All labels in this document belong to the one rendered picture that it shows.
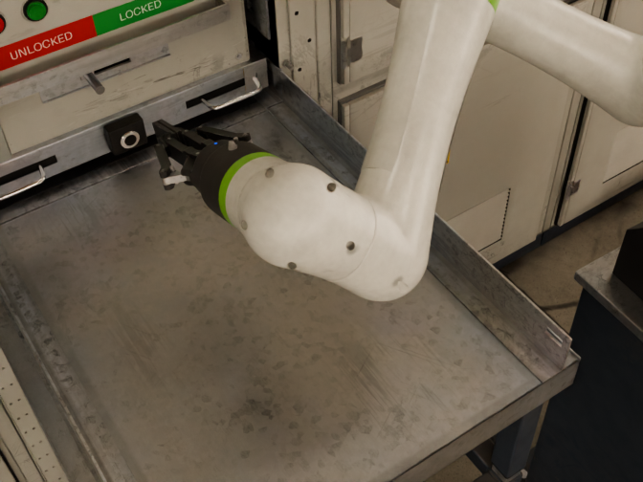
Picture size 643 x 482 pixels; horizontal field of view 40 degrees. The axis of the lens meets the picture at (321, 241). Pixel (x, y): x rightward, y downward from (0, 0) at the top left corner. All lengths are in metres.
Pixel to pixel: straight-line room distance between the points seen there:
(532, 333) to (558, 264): 1.28
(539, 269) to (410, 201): 1.49
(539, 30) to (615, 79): 0.14
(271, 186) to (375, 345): 0.37
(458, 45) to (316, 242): 0.30
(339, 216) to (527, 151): 1.26
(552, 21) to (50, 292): 0.80
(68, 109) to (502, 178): 1.08
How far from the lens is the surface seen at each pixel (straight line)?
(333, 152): 1.42
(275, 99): 1.53
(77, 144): 1.42
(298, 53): 1.50
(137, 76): 1.41
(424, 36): 1.01
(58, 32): 1.33
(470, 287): 1.23
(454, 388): 1.13
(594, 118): 2.23
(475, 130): 1.90
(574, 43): 1.32
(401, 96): 0.99
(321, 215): 0.86
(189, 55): 1.44
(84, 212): 1.39
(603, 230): 2.56
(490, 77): 1.84
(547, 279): 2.40
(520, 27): 1.28
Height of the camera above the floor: 1.79
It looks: 47 degrees down
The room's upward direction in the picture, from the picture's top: 2 degrees counter-clockwise
